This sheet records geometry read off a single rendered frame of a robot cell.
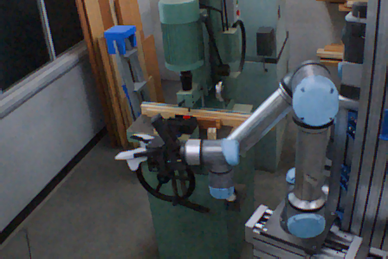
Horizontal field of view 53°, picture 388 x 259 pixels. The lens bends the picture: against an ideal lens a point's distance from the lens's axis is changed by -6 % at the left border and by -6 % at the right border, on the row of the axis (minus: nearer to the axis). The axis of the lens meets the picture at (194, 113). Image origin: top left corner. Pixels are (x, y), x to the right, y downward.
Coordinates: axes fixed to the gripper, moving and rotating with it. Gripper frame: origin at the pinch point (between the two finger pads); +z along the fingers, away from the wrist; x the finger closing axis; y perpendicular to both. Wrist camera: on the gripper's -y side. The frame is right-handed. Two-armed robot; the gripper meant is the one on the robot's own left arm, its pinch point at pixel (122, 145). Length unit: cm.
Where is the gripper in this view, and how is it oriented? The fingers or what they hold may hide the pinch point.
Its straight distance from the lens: 126.8
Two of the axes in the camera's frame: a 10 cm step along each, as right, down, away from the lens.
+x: 1.6, -3.6, 9.2
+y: 0.7, 9.3, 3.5
